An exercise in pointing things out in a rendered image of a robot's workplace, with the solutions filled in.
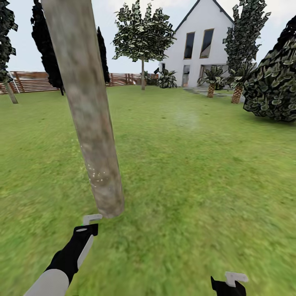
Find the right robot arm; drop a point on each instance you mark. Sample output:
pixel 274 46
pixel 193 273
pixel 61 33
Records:
pixel 231 287

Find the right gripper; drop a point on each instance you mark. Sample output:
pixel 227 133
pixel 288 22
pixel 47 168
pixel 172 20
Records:
pixel 224 290

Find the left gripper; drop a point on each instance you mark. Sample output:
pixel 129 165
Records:
pixel 92 227

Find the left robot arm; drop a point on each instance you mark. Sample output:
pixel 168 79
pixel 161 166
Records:
pixel 56 279

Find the fixed window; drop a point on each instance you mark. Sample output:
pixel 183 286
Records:
pixel 186 73

